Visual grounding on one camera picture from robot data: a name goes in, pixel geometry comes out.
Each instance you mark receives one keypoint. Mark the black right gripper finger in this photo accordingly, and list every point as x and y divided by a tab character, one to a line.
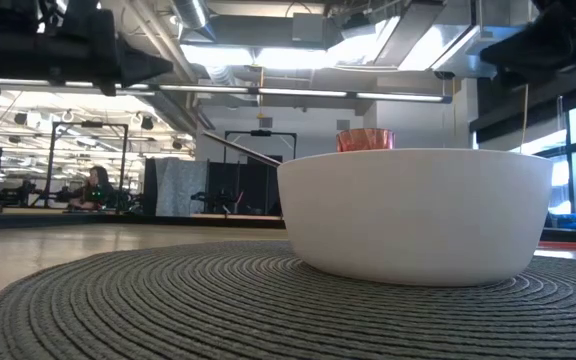
515	52

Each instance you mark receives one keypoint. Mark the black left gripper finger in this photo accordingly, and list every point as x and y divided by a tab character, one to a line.
143	62

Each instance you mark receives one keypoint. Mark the red translucent plastic cup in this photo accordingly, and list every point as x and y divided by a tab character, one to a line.
365	140

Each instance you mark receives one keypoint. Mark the grey partition panel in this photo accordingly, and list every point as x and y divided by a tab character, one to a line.
183	187

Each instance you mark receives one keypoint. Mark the person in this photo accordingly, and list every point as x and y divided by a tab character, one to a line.
95	190

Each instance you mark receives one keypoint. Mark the long linear light fixture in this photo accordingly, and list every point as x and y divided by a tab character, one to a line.
303	92

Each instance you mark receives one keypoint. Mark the white plate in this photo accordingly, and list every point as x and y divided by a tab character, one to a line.
413	220

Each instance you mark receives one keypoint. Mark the grey woven round placemat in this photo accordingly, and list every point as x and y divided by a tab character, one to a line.
218	310

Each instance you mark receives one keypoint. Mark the silver ventilation duct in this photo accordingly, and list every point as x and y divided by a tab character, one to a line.
190	15

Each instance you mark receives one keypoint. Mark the black background rig frame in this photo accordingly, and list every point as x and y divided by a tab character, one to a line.
260	133
90	124

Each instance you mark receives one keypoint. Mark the black aluminium table frame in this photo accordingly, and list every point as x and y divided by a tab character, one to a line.
118	221

